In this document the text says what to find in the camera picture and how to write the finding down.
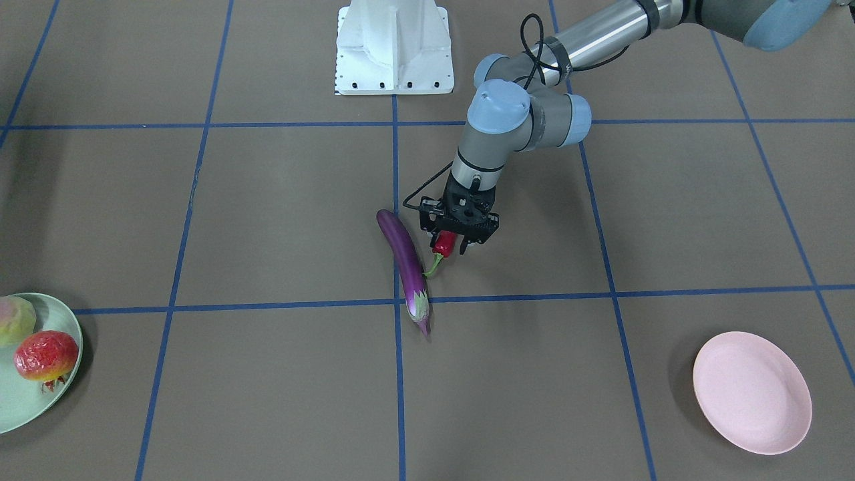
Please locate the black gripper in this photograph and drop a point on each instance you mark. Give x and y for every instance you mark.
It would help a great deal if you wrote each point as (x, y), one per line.
(491, 226)

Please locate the yellow-pink peach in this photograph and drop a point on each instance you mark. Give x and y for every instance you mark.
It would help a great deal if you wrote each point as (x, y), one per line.
(18, 320)

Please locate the red chili pepper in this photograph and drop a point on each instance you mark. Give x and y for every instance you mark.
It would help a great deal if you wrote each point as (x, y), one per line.
(443, 245)

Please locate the pink plate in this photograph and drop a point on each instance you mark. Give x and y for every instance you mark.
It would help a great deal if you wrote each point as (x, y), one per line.
(752, 393)

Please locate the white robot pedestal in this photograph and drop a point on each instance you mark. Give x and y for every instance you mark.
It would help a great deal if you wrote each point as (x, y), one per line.
(393, 48)

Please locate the purple eggplant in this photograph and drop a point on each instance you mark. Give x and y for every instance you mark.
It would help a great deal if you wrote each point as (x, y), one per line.
(409, 267)

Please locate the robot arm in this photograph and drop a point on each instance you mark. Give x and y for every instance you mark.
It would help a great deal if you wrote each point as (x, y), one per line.
(516, 106)

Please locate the red-yellow pomegranate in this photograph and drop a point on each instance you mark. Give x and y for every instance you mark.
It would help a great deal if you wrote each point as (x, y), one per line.
(46, 357)

